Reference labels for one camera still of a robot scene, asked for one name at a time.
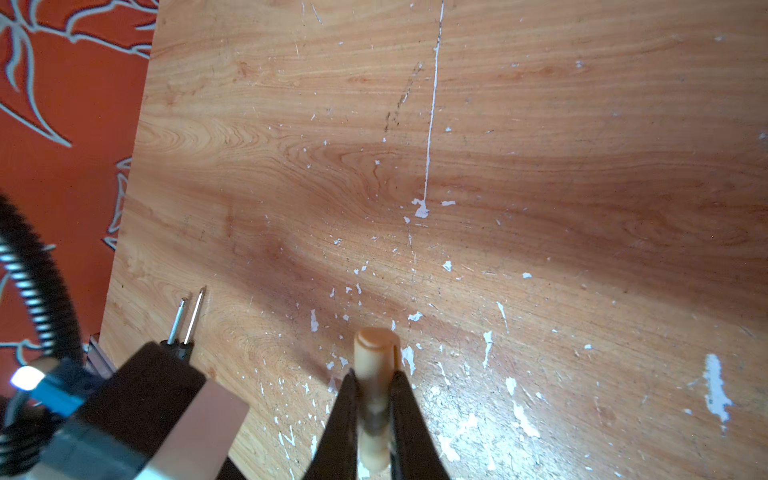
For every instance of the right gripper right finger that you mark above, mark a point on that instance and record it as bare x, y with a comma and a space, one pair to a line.
413, 454

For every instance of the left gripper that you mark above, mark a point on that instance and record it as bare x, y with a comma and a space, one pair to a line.
156, 417

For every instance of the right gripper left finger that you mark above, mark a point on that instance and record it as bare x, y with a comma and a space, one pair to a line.
336, 456

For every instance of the beige pen cap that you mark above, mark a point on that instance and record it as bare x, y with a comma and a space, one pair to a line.
377, 356

